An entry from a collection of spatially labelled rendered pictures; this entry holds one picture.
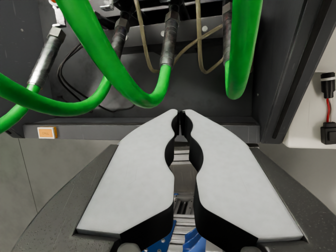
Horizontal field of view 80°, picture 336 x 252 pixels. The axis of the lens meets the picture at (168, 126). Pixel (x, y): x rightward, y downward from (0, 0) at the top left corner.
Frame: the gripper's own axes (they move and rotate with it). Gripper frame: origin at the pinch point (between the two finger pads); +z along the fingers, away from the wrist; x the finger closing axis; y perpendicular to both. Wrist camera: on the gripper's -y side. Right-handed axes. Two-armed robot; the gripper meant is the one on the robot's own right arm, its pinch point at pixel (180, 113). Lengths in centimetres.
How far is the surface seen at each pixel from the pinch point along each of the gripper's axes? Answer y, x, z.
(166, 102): 19.6, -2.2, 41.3
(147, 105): 2.3, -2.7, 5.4
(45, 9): -2, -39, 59
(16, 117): 5.7, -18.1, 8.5
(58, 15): -3.3, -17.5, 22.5
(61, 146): 103, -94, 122
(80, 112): 4.3, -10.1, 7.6
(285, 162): 85, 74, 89
